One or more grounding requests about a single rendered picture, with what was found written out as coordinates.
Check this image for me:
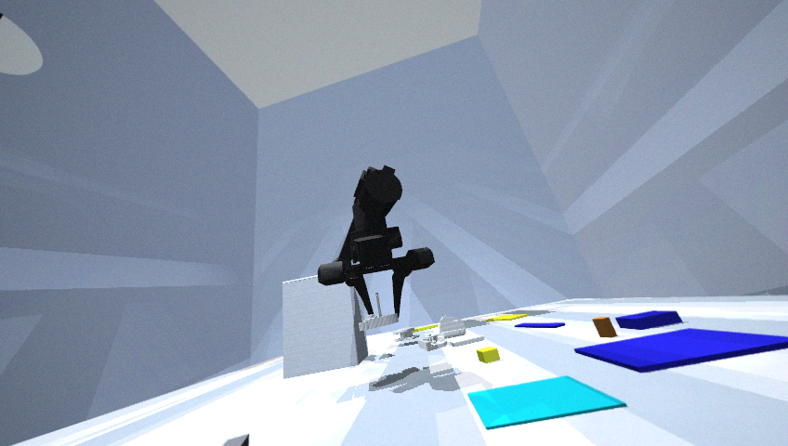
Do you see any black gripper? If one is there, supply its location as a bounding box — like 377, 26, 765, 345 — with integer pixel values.
318, 222, 435, 318

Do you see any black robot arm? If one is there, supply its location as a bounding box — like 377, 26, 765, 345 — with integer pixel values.
332, 165, 402, 266

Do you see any small yellow block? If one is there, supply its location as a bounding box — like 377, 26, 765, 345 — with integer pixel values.
476, 347, 501, 363

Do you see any cyan flat plate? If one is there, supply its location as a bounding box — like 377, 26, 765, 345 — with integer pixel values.
467, 375, 627, 430

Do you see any yellow flat rectangular plate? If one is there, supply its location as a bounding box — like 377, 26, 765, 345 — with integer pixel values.
486, 314, 529, 321

